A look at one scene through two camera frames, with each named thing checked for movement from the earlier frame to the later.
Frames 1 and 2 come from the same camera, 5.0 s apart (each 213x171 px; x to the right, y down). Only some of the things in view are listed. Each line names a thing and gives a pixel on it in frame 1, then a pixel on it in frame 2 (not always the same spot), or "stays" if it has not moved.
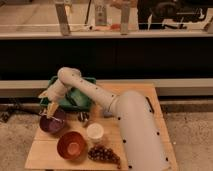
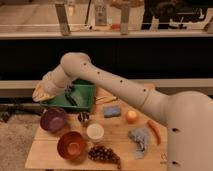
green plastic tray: [75, 99] stays
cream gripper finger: [52, 107] -> [39, 94]
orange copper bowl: [71, 145] stays
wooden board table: [90, 140] stays
